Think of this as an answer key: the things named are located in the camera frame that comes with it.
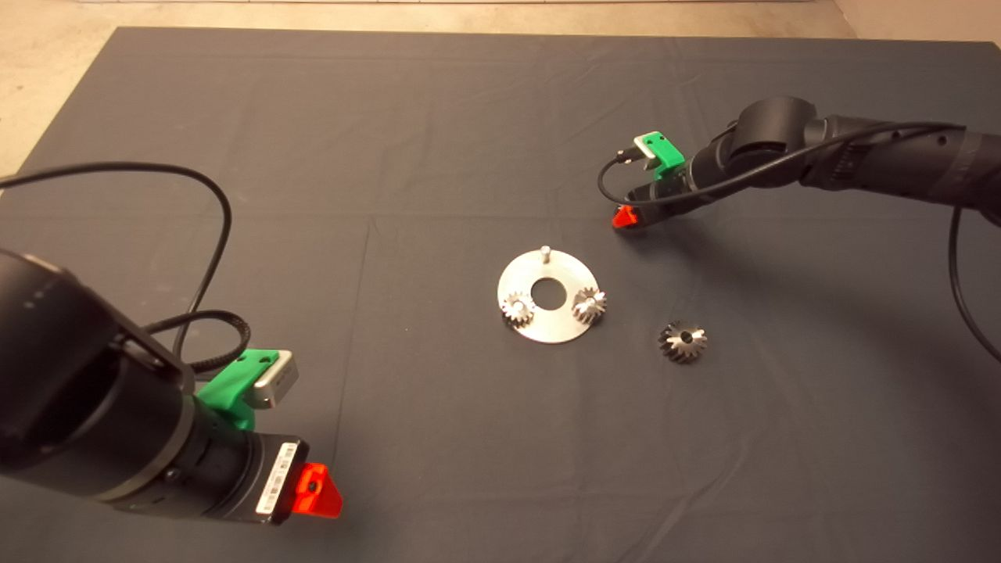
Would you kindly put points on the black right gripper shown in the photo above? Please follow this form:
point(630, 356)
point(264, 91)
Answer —
point(669, 195)

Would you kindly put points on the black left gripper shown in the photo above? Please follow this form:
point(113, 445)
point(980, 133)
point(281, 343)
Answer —
point(235, 477)

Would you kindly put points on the large steel gear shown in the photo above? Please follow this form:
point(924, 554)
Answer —
point(683, 342)

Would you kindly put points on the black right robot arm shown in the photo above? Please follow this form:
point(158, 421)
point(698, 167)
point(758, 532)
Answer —
point(860, 156)

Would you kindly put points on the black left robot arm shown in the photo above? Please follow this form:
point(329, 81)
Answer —
point(62, 391)

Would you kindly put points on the small steel gear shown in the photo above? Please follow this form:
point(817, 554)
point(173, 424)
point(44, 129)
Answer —
point(588, 305)
point(517, 307)

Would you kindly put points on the round metal plate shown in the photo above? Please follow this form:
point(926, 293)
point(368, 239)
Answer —
point(547, 328)

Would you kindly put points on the dark grey table cloth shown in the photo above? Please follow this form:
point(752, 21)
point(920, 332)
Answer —
point(469, 117)

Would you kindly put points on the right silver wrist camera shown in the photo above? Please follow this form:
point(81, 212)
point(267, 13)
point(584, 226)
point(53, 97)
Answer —
point(644, 147)

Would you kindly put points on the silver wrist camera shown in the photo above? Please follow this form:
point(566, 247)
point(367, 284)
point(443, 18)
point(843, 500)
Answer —
point(644, 147)
point(278, 379)

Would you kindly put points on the right green camera mount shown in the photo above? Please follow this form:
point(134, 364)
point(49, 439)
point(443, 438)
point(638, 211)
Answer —
point(667, 154)

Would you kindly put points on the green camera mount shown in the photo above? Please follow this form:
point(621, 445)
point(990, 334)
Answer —
point(227, 391)
point(667, 154)

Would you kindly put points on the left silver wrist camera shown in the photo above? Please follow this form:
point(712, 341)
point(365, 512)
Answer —
point(278, 379)

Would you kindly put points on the left green camera mount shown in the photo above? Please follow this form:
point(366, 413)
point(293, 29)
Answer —
point(227, 391)

